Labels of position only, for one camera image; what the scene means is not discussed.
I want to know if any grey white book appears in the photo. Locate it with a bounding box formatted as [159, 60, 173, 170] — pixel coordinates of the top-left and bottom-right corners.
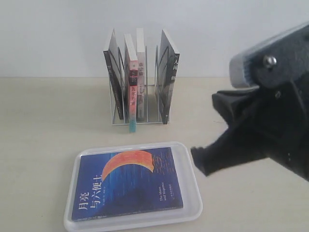
[136, 28, 145, 121]

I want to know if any blue moon book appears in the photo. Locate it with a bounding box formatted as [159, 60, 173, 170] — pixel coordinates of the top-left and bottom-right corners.
[71, 147, 183, 221]

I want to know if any red and teal book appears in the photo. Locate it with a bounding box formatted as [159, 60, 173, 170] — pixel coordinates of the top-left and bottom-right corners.
[124, 34, 138, 133]

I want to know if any black book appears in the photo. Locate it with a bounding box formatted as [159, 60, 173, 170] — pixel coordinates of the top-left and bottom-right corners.
[156, 29, 180, 124]
[103, 28, 124, 120]

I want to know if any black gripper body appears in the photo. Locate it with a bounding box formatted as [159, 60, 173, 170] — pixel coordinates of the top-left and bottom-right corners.
[249, 79, 309, 180]

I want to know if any white plastic tray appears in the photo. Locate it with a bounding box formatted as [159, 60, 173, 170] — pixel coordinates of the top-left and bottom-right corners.
[63, 141, 203, 232]

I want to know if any black rightmost book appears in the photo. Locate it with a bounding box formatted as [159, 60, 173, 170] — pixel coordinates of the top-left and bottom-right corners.
[156, 29, 180, 124]

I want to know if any black leftmost book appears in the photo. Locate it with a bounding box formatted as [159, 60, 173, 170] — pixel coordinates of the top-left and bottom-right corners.
[103, 28, 124, 120]

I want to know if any white wire book rack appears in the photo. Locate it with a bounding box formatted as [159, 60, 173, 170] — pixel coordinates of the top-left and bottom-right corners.
[109, 46, 163, 126]

